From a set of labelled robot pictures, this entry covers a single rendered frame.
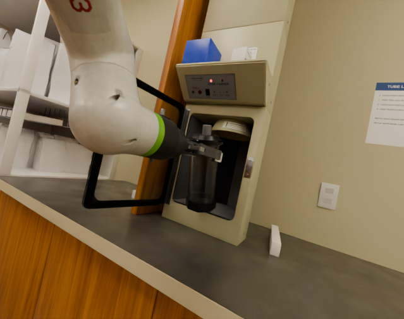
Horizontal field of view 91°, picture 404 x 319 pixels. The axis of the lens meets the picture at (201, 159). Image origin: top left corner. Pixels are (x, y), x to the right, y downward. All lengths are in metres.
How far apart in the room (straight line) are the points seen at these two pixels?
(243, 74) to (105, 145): 0.49
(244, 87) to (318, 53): 0.66
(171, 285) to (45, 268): 0.53
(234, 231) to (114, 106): 0.54
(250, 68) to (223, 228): 0.52
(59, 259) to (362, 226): 1.15
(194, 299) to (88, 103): 0.38
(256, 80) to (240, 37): 0.25
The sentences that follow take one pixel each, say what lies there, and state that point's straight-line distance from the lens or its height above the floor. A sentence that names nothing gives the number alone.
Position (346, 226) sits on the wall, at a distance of 1.11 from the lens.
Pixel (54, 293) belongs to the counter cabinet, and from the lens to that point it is 0.87.
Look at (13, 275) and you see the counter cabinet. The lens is 1.10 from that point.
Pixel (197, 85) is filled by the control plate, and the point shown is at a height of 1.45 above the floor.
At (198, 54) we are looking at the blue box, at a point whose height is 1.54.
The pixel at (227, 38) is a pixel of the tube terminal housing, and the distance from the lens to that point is 0.89.
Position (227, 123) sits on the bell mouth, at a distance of 0.76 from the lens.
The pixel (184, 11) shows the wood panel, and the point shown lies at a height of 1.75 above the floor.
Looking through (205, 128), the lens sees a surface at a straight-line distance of 0.61.
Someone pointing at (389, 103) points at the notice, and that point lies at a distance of 1.20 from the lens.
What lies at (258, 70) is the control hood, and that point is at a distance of 0.66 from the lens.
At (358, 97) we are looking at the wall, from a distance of 1.19.
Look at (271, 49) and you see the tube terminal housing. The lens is 0.81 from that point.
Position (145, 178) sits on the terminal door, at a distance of 0.71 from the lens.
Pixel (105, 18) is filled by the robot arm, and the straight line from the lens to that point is 0.33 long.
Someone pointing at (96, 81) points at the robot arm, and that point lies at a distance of 0.33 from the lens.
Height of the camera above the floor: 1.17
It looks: 2 degrees up
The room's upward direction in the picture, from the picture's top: 12 degrees clockwise
